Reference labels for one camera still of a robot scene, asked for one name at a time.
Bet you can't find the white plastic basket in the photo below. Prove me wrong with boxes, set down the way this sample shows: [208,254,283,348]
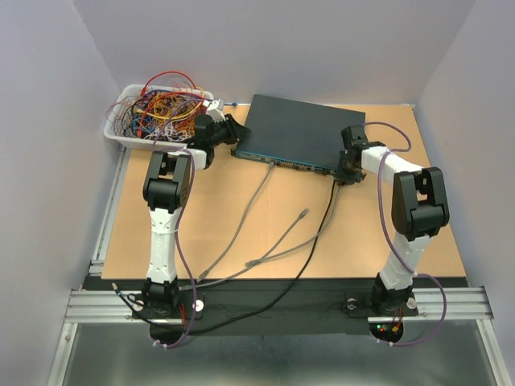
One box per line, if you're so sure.
[103,84,214,150]

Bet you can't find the teal network switch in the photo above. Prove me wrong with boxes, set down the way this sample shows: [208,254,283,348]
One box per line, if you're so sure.
[231,94,365,175]

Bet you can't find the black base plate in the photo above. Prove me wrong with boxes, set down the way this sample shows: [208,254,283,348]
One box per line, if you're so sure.
[82,273,419,338]

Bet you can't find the tangled coloured wires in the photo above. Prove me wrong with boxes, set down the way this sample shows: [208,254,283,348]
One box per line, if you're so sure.
[105,71,238,144]

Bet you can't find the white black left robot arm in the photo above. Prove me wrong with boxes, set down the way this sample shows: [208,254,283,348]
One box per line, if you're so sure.
[142,114,251,317]

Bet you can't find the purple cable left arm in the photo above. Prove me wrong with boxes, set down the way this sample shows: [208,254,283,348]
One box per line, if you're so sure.
[150,102,222,350]

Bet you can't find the aluminium frame rail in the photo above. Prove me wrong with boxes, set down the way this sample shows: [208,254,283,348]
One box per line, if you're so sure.
[47,148,130,385]

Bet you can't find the grey ethernet cable short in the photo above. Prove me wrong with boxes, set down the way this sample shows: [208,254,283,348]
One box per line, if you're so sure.
[245,207,309,268]

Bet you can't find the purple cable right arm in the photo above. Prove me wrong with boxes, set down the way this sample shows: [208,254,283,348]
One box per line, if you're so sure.
[361,121,447,347]

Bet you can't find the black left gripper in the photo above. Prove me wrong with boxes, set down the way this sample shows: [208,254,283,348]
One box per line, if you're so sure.
[208,113,250,148]

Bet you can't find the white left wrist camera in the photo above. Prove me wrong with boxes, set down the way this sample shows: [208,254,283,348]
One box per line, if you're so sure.
[203,99,225,121]

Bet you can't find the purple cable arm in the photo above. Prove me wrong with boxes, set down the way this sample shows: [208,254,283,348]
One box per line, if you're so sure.
[361,121,447,347]
[150,102,222,350]

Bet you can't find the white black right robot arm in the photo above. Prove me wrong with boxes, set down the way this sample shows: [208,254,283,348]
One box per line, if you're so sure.
[336,125,450,314]

